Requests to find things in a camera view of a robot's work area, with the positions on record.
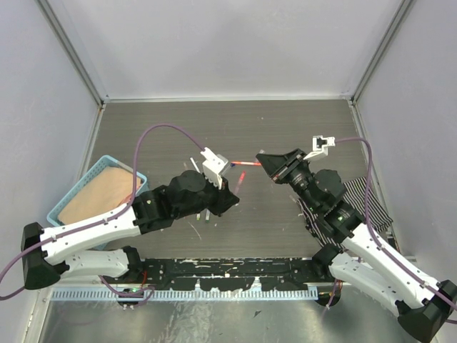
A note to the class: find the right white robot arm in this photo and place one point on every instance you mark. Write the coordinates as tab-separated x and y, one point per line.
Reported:
359	256

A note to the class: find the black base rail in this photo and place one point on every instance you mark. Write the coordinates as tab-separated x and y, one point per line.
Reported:
227	275

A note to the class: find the orange white marker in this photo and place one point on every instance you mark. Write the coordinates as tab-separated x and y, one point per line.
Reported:
245	163

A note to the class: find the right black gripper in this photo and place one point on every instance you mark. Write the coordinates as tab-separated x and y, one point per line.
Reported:
273	162

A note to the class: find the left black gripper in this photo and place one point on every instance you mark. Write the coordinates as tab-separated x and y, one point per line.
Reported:
226	199

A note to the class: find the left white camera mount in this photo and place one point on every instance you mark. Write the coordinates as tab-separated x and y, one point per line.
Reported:
214	167

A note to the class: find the white marker blue end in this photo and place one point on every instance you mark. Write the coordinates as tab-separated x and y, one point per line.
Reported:
194	164

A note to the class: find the striped black white cloth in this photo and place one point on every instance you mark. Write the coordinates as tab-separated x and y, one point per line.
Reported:
379	218

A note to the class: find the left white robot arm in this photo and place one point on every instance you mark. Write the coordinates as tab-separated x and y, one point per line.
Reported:
50	254

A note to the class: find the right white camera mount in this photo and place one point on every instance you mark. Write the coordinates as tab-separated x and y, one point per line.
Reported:
320	146

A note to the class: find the light blue plastic basket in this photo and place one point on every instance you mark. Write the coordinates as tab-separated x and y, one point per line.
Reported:
104	162

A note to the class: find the pink highlighter pen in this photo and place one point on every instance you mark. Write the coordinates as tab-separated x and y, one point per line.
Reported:
240	181

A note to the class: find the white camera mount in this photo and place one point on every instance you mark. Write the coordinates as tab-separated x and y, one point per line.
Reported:
320	146
214	167

